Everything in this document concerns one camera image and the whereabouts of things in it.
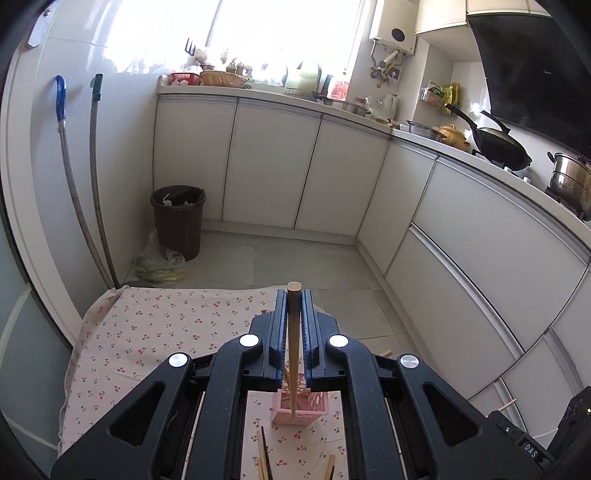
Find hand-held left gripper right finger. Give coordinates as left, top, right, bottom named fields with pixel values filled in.
left=300, top=288, right=541, bottom=480

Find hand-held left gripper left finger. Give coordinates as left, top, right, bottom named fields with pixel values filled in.
left=51, top=288, right=288, bottom=480

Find pink perforated chopstick holder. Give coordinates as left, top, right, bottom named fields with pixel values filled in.
left=270, top=364, right=329, bottom=428

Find clear plastic bag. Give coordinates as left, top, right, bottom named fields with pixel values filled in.
left=131, top=228, right=188, bottom=285

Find cherry print tablecloth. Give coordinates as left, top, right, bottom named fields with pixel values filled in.
left=58, top=284, right=403, bottom=480

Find brown plastic trash bin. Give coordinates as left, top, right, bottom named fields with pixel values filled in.
left=150, top=185, right=207, bottom=262

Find white kitchen base cabinets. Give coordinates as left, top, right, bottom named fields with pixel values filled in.
left=154, top=87, right=591, bottom=439

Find steel basin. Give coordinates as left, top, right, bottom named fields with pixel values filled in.
left=328, top=96, right=370, bottom=116

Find small steel pot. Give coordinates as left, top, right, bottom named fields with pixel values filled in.
left=406, top=119, right=447, bottom=142

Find white thermos jug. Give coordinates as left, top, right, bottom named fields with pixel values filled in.
left=377, top=93, right=399, bottom=122

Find tan clay pot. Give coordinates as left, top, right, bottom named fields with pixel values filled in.
left=434, top=124, right=473, bottom=153

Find frosted glass door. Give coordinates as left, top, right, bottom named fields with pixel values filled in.
left=0, top=217, right=63, bottom=464

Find wicker basket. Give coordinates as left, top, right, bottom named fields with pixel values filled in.
left=199, top=69, right=250, bottom=88

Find pale green kettle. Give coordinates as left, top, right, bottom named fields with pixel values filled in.
left=286, top=59, right=323, bottom=93

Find black wok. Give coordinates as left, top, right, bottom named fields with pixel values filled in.
left=444, top=102, right=533, bottom=172

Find steel stockpot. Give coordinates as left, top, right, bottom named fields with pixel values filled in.
left=547, top=151, right=591, bottom=211

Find red plastic basket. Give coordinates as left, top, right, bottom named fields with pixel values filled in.
left=168, top=72, right=204, bottom=88

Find mop pole with green grip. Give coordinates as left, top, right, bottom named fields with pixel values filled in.
left=89, top=73, right=123, bottom=288

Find bright kitchen window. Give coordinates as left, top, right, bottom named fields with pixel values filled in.
left=102, top=0, right=366, bottom=80

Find white water heater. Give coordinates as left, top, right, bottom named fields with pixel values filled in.
left=369, top=0, right=419, bottom=59

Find mop pole with blue grip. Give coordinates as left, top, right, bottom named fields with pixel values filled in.
left=54, top=75, right=117, bottom=289

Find black range hood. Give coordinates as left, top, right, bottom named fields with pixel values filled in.
left=466, top=4, right=591, bottom=158

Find wall seasoning shelf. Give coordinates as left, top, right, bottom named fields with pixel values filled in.
left=420, top=80, right=463, bottom=108

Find black cookware handle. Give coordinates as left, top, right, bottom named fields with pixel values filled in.
left=479, top=110, right=512, bottom=136

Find white wall cabinet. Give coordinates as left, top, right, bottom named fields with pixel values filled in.
left=414, top=0, right=544, bottom=36

